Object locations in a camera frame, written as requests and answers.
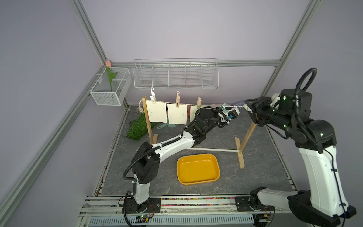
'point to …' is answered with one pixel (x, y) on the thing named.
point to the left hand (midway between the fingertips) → (232, 104)
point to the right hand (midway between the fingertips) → (245, 102)
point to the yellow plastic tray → (194, 169)
